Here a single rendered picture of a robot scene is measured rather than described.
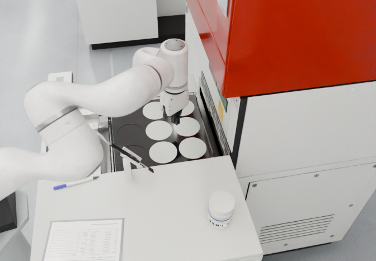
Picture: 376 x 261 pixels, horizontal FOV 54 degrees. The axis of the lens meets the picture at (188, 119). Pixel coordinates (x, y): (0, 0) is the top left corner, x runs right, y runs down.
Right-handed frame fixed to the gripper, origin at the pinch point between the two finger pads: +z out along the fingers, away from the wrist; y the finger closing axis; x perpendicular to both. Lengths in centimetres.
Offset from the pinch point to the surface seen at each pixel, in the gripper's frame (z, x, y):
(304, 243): 85, 49, -44
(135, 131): 8.1, -11.1, 10.6
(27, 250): 41, -16, 62
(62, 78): 2, -50, 18
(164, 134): 8.0, -2.3, 3.4
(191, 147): 8.0, 8.6, 0.2
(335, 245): 98, 59, -64
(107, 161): 16.0, -11.9, 23.7
